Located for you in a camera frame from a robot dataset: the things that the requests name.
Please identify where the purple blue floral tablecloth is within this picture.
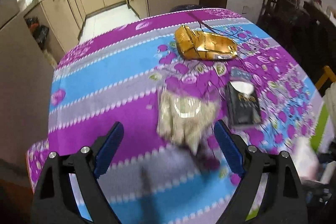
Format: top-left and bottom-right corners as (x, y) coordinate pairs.
(27, 9), (324, 223)

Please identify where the black cigarette pack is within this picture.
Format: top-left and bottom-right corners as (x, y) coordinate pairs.
(226, 81), (262, 128)

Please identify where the white red cigarette box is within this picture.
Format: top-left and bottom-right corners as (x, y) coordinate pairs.
(291, 137), (335, 185)

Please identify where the beige refrigerator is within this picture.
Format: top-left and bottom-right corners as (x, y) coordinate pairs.
(0, 0), (54, 168)

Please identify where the green white carton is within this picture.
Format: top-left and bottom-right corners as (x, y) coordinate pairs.
(310, 103), (334, 153)

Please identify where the black bag at cabinet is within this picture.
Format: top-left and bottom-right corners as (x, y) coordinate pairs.
(25, 17), (50, 51)

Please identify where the clear bag of crumbs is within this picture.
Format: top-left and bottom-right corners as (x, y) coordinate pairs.
(157, 89), (221, 155)

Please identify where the gold foil cigarette carton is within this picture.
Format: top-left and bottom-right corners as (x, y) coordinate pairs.
(174, 25), (238, 61)

